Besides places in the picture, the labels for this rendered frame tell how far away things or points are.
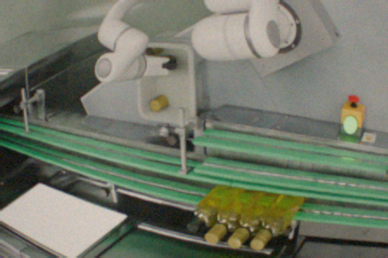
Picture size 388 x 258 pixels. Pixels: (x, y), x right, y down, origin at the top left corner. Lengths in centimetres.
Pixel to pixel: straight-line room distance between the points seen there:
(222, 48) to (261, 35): 9
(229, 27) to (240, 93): 54
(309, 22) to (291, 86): 27
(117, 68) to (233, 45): 37
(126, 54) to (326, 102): 54
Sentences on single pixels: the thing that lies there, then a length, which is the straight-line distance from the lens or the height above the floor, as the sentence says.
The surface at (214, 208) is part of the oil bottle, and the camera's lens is 131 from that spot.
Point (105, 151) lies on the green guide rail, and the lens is 161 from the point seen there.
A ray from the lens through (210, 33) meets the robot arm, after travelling 104.
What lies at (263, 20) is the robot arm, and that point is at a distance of 101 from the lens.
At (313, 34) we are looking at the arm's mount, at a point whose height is 87.
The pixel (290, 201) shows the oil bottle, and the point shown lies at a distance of 132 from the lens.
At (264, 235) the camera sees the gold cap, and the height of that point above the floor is 114.
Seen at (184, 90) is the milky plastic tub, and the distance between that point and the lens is 159.
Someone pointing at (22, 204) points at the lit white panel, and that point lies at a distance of 170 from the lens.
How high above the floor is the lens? 209
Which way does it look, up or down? 54 degrees down
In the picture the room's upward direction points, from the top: 127 degrees counter-clockwise
